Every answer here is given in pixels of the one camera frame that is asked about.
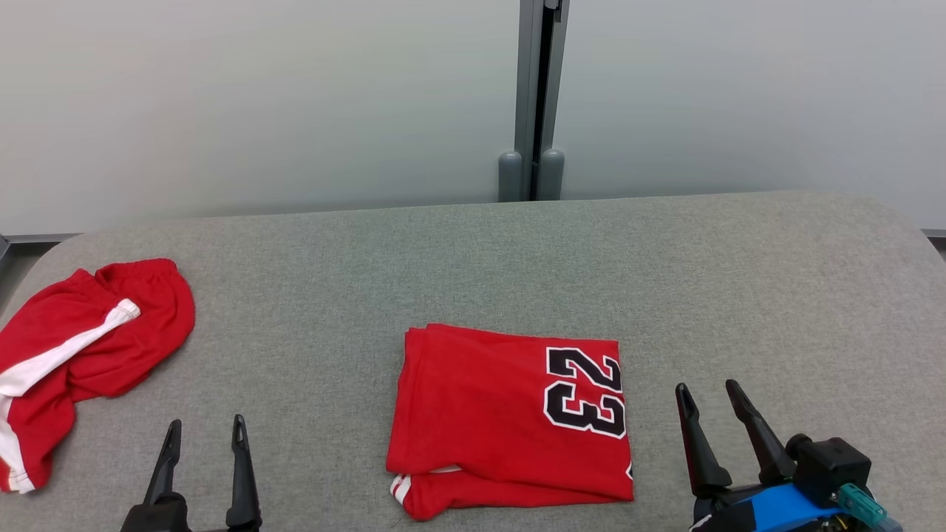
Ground red shorts with white stripe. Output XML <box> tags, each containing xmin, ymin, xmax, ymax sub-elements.
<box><xmin>0</xmin><ymin>257</ymin><xmax>197</xmax><ymax>494</ymax></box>

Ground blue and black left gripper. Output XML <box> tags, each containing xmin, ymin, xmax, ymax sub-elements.
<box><xmin>144</xmin><ymin>414</ymin><xmax>263</xmax><ymax>532</ymax></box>

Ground teal right camera cable connector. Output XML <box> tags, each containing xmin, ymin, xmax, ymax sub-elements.
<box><xmin>837</xmin><ymin>484</ymin><xmax>888</xmax><ymax>527</ymax></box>

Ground red jersey with number 23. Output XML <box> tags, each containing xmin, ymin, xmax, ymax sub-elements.
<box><xmin>386</xmin><ymin>323</ymin><xmax>635</xmax><ymax>522</ymax></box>

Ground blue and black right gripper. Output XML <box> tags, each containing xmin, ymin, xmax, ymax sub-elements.
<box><xmin>675</xmin><ymin>379</ymin><xmax>851</xmax><ymax>532</ymax></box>

